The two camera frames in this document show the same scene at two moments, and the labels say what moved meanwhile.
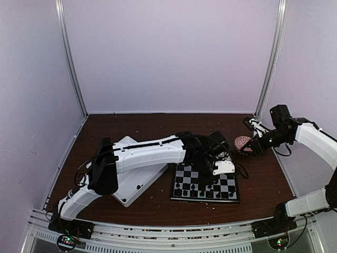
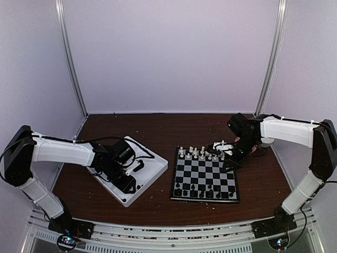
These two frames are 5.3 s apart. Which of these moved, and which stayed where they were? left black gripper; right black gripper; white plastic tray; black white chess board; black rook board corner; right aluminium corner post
Moved: left black gripper; right black gripper
Stayed: black rook board corner; white plastic tray; right aluminium corner post; black white chess board
